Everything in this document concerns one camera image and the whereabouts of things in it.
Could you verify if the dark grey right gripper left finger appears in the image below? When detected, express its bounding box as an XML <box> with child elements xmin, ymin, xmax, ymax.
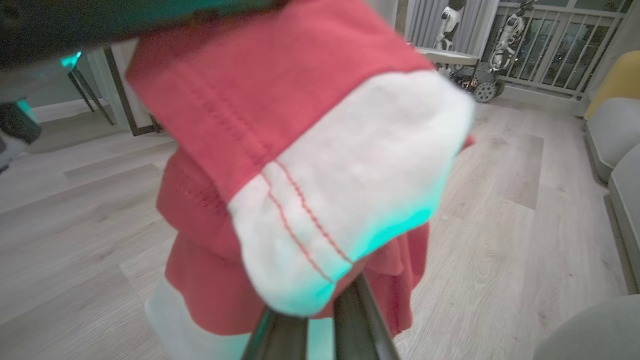
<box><xmin>242</xmin><ymin>307</ymin><xmax>309</xmax><ymax>360</ymax></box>

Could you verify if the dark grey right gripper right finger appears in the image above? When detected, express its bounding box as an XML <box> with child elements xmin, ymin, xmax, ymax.
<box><xmin>333</xmin><ymin>272</ymin><xmax>401</xmax><ymax>360</ymax></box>

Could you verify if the red and white garment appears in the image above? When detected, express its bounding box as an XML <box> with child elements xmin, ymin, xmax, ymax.
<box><xmin>125</xmin><ymin>0</ymin><xmax>477</xmax><ymax>360</ymax></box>

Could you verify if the grey sofa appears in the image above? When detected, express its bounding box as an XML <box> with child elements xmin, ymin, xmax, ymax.
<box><xmin>531</xmin><ymin>97</ymin><xmax>640</xmax><ymax>360</ymax></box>

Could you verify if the wooden framed panel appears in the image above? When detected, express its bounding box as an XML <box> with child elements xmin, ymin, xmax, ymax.
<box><xmin>102</xmin><ymin>42</ymin><xmax>163</xmax><ymax>137</ymax></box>

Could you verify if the white wheeled robot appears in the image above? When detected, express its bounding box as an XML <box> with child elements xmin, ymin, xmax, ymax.
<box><xmin>416</xmin><ymin>0</ymin><xmax>527</xmax><ymax>104</ymax></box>

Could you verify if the dark metal table leg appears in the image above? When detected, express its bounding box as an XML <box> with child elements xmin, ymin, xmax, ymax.
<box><xmin>67</xmin><ymin>67</ymin><xmax>117</xmax><ymax>127</ymax></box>

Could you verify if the grey curtain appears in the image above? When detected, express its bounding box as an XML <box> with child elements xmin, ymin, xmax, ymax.
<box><xmin>407</xmin><ymin>0</ymin><xmax>493</xmax><ymax>55</ymax></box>

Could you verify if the white balcony railing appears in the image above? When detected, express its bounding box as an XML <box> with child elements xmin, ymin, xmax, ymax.
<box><xmin>482</xmin><ymin>1</ymin><xmax>632</xmax><ymax>101</ymax></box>

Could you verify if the yellow cushion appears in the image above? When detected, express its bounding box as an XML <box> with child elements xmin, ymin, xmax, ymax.
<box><xmin>584</xmin><ymin>50</ymin><xmax>640</xmax><ymax>121</ymax></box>

